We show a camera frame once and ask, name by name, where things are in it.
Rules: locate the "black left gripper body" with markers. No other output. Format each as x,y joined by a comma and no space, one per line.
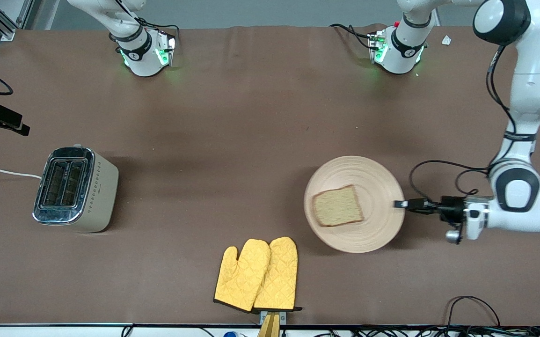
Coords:
449,206

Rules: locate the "round wooden plate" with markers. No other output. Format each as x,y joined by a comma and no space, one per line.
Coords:
373,220

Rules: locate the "brown bread slice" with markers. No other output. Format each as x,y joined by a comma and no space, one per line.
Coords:
338,206

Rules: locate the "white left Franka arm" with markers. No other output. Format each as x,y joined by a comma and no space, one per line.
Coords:
532,84

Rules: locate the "beige chrome two-slot toaster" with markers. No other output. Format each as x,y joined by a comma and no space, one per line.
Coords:
97,196

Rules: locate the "yellow quilted oven mitt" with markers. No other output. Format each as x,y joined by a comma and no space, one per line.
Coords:
279,276
242,276

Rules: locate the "small white paper scrap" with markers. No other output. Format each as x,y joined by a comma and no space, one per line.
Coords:
446,40

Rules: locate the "brown table cover mat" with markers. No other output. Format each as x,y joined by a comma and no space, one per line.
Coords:
232,140

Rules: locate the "aluminium frame profile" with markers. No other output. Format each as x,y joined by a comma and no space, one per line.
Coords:
3,32

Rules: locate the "wooden stick with metal bracket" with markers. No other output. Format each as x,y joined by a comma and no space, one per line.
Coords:
270,325

